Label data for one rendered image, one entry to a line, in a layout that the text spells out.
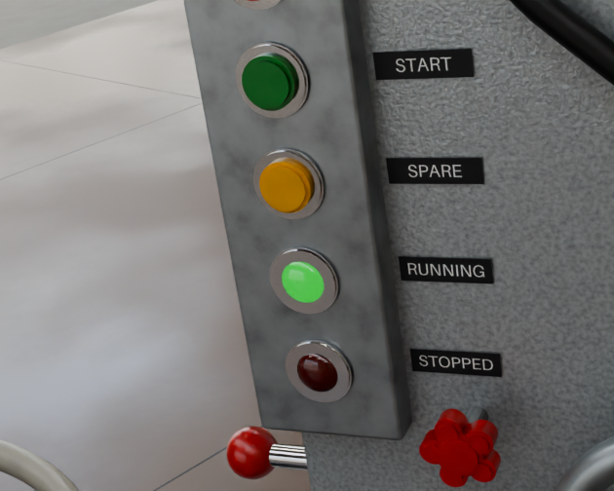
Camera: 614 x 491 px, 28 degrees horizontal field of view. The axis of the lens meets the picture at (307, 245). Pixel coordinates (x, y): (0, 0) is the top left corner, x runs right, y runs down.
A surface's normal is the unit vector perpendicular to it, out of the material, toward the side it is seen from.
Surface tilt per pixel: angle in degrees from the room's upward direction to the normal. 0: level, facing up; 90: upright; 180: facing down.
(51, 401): 0
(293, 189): 90
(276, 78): 90
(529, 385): 90
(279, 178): 90
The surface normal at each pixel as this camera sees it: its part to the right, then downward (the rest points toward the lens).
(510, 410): -0.36, 0.41
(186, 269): -0.15, -0.91
